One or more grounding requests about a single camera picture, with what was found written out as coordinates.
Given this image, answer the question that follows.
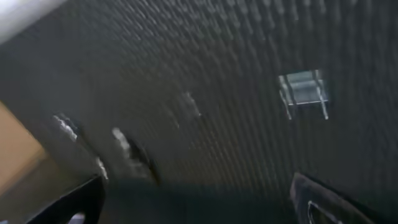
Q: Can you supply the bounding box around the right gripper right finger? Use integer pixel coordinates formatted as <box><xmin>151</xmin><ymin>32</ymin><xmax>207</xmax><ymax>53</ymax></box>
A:
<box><xmin>289</xmin><ymin>172</ymin><xmax>374</xmax><ymax>224</ymax></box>

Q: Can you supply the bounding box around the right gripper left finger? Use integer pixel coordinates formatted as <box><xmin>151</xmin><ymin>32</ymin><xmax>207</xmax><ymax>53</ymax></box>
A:
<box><xmin>26</xmin><ymin>175</ymin><xmax>106</xmax><ymax>224</ymax></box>

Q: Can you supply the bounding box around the black pegboard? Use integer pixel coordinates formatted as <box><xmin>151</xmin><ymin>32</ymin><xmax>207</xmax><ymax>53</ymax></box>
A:
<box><xmin>0</xmin><ymin>0</ymin><xmax>398</xmax><ymax>218</ymax></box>

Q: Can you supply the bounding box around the wrench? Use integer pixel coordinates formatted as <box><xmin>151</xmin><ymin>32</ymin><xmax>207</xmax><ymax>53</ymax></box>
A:
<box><xmin>52</xmin><ymin>113</ymin><xmax>109</xmax><ymax>181</ymax></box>

